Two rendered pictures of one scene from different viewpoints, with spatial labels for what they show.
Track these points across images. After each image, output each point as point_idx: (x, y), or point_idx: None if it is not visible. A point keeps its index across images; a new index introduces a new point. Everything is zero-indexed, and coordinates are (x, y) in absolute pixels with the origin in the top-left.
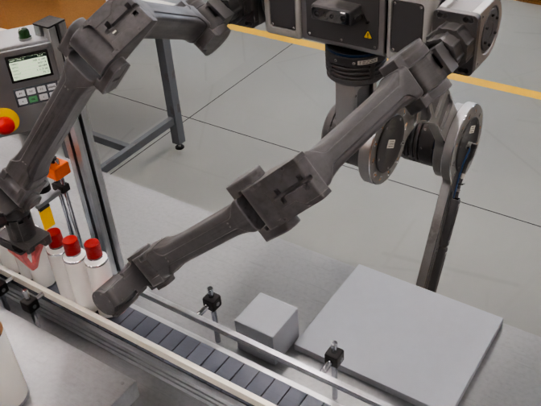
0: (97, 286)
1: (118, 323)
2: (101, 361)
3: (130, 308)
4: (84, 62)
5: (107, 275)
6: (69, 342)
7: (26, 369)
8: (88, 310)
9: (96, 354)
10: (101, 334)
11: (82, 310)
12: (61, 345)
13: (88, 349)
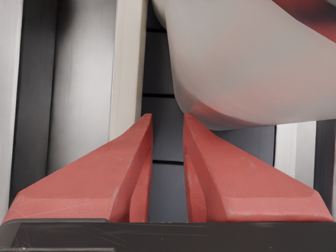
0: (172, 55)
1: (183, 158)
2: (82, 152)
3: (269, 145)
4: None
5: (303, 119)
6: (95, 18)
7: None
8: (134, 40)
9: (95, 122)
10: (109, 133)
11: (120, 13)
12: (1, 38)
13: (101, 86)
